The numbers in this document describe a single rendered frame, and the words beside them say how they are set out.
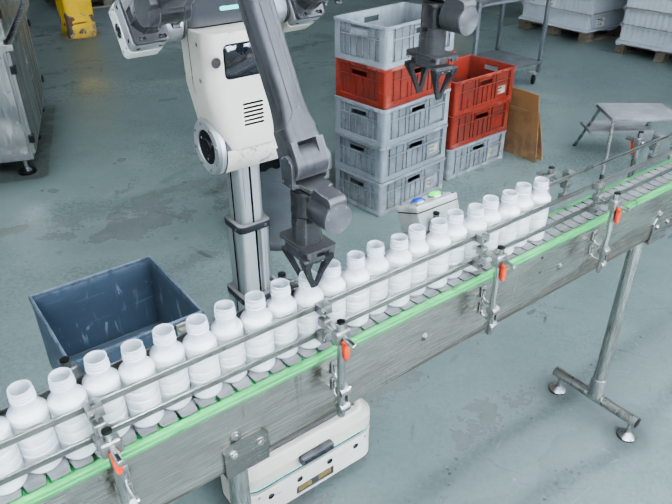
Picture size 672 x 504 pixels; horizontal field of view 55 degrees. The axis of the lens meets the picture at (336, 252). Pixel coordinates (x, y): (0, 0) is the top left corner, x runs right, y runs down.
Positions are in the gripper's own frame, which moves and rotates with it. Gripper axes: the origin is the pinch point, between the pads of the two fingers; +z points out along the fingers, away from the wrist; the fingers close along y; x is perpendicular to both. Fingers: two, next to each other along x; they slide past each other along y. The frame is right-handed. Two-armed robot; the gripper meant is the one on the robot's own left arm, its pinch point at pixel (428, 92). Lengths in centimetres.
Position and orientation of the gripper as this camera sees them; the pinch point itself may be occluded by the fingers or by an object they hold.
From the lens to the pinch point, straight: 153.1
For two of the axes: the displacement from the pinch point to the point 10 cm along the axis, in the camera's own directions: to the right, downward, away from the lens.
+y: -5.9, -4.2, 6.9
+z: 0.0, 8.5, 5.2
